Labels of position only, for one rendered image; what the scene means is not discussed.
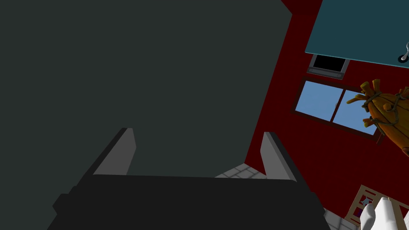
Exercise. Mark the light wooden shelf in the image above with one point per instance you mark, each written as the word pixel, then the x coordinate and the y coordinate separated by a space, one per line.
pixel 397 210

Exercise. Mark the dark grey cabinet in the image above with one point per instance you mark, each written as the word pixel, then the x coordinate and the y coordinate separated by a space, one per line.
pixel 143 73

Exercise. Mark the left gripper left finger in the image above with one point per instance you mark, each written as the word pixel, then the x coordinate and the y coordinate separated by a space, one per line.
pixel 118 156

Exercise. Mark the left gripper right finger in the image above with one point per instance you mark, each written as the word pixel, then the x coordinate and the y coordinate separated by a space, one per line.
pixel 274 159

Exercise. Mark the teal door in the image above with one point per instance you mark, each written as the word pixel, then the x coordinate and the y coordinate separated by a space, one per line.
pixel 358 25

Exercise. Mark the dark-framed window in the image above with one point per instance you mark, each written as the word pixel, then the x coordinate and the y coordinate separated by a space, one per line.
pixel 319 99

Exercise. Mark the black grey-framed screen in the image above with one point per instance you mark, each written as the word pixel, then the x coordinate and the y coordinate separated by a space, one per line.
pixel 329 64

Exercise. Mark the orange wooden ornament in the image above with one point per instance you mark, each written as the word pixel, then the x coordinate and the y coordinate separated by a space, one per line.
pixel 386 111

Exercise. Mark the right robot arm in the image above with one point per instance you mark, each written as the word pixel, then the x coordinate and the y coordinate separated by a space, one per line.
pixel 383 214

